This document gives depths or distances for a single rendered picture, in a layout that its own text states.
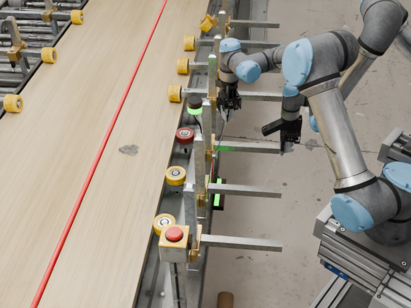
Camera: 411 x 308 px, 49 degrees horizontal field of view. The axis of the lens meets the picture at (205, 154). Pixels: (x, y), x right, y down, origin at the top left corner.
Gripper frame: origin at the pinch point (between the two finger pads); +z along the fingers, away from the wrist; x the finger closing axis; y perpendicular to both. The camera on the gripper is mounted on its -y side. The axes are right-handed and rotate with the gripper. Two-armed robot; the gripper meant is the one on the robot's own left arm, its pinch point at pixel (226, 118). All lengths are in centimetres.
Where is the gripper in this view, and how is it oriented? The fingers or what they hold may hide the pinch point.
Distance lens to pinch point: 187.0
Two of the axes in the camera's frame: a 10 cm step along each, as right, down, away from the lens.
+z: 0.1, 7.6, 6.5
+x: 9.7, -1.7, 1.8
